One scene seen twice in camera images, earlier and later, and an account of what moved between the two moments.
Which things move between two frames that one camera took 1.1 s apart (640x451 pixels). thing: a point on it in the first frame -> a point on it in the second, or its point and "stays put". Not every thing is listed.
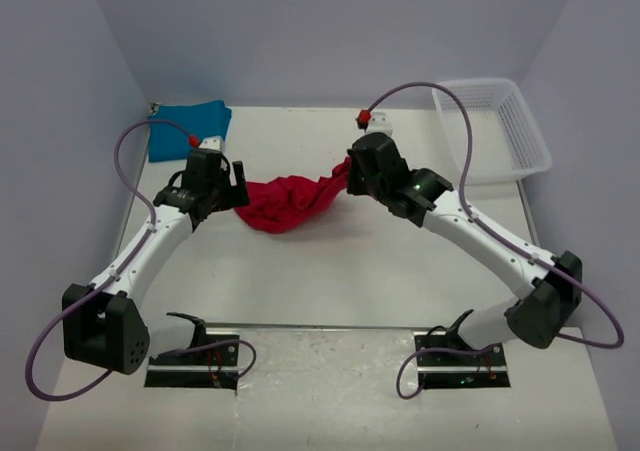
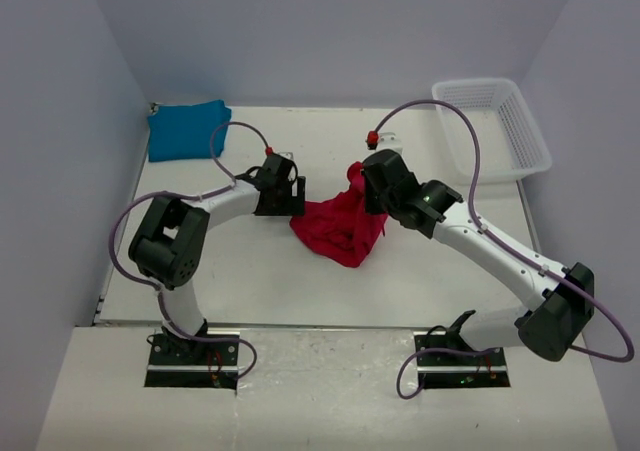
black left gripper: [234, 194] -> [293, 205]
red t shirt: [285, 203] -> [340, 229]
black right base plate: [437, 370] stays put
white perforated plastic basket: [507, 142] stays put
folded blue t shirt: [169, 142] stays put
